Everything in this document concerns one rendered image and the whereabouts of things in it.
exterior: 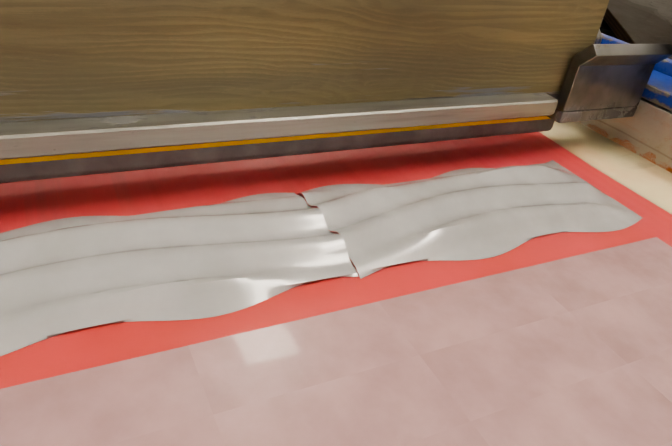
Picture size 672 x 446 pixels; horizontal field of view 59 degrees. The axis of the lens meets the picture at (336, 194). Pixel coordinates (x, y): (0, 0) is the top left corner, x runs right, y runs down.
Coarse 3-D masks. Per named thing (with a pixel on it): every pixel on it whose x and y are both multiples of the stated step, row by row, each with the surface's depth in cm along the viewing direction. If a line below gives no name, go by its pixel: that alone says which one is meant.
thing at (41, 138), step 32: (480, 96) 34; (512, 96) 35; (544, 96) 36; (0, 128) 23; (32, 128) 23; (64, 128) 24; (96, 128) 24; (128, 128) 25; (160, 128) 25; (192, 128) 26; (224, 128) 26; (256, 128) 27; (288, 128) 28; (320, 128) 29; (352, 128) 30; (384, 128) 31
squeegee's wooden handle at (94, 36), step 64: (0, 0) 21; (64, 0) 22; (128, 0) 23; (192, 0) 24; (256, 0) 25; (320, 0) 27; (384, 0) 28; (448, 0) 30; (512, 0) 32; (576, 0) 34; (0, 64) 22; (64, 64) 23; (128, 64) 24; (192, 64) 26; (256, 64) 27; (320, 64) 28; (384, 64) 30; (448, 64) 32; (512, 64) 34
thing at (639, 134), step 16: (640, 112) 40; (656, 112) 39; (592, 128) 43; (608, 128) 42; (624, 128) 41; (640, 128) 40; (656, 128) 39; (624, 144) 41; (640, 144) 40; (656, 144) 39; (656, 160) 39
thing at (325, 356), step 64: (0, 192) 26; (64, 192) 27; (128, 192) 28; (192, 192) 28; (256, 192) 29; (192, 320) 21; (256, 320) 21; (320, 320) 22; (384, 320) 22; (0, 384) 18; (64, 384) 18; (128, 384) 18; (192, 384) 19; (256, 384) 19; (320, 384) 19; (384, 384) 20
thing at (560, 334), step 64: (512, 256) 27; (576, 256) 28; (640, 256) 29; (448, 320) 23; (512, 320) 23; (576, 320) 24; (640, 320) 24; (448, 384) 20; (512, 384) 20; (576, 384) 21; (640, 384) 21
